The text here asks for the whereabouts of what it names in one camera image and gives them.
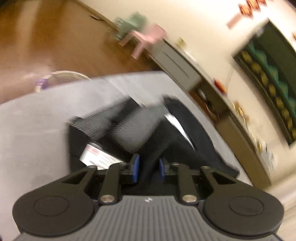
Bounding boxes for dark patterned wall tapestry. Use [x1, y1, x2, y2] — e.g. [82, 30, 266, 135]
[233, 21, 295, 145]

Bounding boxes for white hang tag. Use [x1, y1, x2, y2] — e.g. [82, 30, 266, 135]
[79, 144, 123, 170]

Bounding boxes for green plastic kids chair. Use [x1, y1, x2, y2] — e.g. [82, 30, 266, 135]
[114, 11, 147, 41]

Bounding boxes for red plate of fruit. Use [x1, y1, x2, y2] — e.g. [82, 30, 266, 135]
[214, 79, 228, 95]

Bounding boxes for long low sideboard cabinet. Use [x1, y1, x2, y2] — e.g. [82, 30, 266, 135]
[150, 39, 271, 189]

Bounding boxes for black garment with mesh lining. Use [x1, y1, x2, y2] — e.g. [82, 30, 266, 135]
[68, 96, 239, 181]

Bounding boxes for pink plastic kids chair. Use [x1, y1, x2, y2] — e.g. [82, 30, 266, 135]
[119, 24, 167, 59]

